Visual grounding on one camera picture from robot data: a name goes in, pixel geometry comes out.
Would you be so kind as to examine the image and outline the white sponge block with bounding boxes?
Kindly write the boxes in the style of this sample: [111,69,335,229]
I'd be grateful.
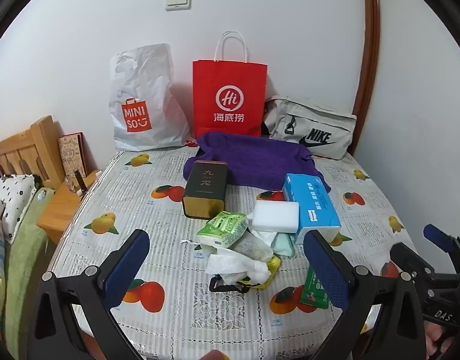
[251,200,300,232]

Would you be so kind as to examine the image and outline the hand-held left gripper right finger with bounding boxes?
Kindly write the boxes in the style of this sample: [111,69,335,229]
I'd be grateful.
[303,229,427,360]

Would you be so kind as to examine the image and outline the purple cloth bag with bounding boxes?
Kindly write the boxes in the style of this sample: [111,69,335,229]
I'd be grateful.
[183,132,331,193]

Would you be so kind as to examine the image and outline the black dotted white pillow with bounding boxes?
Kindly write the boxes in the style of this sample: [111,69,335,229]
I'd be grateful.
[0,174,41,244]

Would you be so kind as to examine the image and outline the patterned book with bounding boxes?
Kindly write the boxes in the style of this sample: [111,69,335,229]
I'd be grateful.
[58,132,89,179]

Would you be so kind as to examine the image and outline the wooden headboard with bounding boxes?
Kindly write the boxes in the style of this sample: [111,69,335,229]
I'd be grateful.
[0,115,67,190]

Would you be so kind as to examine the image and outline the black tea tin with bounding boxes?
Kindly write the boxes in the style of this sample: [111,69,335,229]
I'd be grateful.
[182,160,230,221]

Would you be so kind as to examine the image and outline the red paper bag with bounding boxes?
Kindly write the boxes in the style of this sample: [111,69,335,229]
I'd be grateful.
[193,31,268,139]

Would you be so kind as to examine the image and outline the white tissue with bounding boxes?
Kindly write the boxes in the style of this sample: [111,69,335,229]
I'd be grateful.
[251,228,280,244]

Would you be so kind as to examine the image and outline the white plastic shopping bag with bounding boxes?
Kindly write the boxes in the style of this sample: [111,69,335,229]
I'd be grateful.
[109,43,190,152]

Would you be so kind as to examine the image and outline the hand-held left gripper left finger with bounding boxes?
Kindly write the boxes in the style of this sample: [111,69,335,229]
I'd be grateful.
[28,229,152,360]

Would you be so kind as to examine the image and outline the brown wooden door frame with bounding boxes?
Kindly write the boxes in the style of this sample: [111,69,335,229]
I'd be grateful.
[350,0,381,156]

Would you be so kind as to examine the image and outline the fruit-print tablecloth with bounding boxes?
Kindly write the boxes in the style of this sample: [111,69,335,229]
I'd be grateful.
[46,146,422,346]

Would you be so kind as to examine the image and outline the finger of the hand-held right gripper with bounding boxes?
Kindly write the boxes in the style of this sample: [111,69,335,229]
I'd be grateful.
[423,224,460,271]
[389,243,441,282]

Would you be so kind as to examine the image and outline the person's right hand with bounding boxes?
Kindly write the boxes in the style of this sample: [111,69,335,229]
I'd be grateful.
[425,320,456,360]

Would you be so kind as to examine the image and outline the yellow and black strap bag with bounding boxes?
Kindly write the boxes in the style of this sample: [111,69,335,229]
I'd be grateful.
[209,255,282,293]

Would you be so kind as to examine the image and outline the blue tissue pack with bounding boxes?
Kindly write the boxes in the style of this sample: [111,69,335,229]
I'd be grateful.
[282,173,342,245]

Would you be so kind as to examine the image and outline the mint green cloth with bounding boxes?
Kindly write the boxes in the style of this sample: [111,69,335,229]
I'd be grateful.
[270,232,297,259]

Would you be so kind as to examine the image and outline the wooden nightstand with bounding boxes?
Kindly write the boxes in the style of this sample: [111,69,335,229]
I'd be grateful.
[37,170,101,244]

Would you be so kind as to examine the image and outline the green fruit-print packet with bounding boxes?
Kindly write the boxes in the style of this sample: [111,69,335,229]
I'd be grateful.
[299,268,330,310]

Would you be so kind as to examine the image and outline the green wet wipes pack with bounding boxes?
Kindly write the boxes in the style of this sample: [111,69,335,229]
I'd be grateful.
[197,211,249,250]

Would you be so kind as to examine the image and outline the grey waist bag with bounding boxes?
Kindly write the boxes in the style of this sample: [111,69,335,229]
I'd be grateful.
[262,95,358,158]

